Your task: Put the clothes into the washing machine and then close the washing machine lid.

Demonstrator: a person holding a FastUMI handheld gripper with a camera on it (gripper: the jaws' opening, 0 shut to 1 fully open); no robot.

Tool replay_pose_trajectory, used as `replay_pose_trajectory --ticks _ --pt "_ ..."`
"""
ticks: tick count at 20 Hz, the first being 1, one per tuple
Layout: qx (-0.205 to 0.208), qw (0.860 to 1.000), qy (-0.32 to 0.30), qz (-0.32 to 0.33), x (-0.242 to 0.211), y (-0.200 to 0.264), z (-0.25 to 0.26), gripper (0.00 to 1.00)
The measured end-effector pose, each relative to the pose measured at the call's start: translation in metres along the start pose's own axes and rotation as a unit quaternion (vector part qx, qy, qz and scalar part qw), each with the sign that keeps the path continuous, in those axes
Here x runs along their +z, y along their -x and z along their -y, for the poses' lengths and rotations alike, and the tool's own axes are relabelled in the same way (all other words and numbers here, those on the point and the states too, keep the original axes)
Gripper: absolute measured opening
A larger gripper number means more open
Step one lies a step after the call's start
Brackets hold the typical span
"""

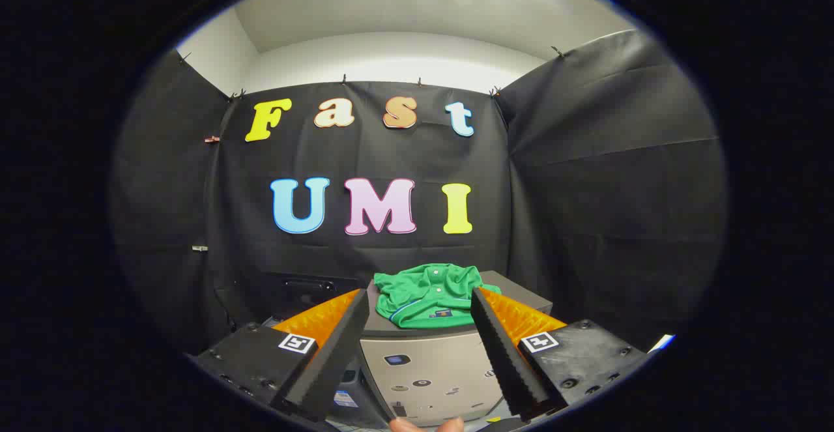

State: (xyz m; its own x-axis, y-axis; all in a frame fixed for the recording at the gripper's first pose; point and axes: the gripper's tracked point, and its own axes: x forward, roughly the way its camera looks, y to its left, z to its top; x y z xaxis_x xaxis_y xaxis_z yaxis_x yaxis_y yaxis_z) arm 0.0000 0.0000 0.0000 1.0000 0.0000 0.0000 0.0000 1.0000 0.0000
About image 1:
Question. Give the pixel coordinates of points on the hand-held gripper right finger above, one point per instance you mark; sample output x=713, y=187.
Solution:
x=505, y=360

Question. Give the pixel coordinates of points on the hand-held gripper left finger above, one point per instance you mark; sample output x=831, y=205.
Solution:
x=329, y=367

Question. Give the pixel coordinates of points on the dark grey washing machine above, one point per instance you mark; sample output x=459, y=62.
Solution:
x=306, y=298

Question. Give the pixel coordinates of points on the green polo shirt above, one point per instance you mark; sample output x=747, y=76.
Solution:
x=423, y=295

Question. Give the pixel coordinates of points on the beige cabinet with grey top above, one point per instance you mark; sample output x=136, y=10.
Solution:
x=430, y=367

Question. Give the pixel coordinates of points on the black backdrop cloth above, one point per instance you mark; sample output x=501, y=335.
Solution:
x=586, y=191

